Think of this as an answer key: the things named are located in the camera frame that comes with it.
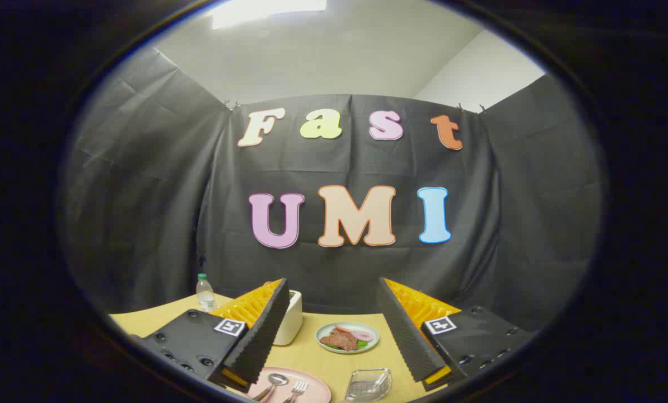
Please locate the clear plastic water bottle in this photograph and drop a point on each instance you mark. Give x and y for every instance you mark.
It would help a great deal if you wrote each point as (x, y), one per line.
(205, 294)

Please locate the green lettuce leaf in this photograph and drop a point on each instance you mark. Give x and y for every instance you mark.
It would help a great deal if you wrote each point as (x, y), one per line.
(361, 345)

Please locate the light green plate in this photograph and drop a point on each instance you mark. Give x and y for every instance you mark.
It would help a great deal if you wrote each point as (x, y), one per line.
(374, 330)

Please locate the pink plate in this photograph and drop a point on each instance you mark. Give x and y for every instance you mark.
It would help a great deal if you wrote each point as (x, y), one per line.
(317, 392)

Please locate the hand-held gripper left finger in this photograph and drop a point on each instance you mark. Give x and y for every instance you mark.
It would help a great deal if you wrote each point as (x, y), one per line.
(266, 330)

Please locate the brown meat slices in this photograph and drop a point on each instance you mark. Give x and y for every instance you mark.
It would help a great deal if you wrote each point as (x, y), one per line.
(339, 338)

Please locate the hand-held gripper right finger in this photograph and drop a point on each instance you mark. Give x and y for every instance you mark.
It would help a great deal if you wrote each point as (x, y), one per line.
(403, 330)

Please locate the pink radish slice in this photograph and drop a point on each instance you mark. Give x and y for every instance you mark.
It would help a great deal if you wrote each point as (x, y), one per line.
(363, 335)

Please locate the white toaster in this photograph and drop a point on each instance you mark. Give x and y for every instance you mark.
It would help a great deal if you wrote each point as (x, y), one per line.
(292, 319)

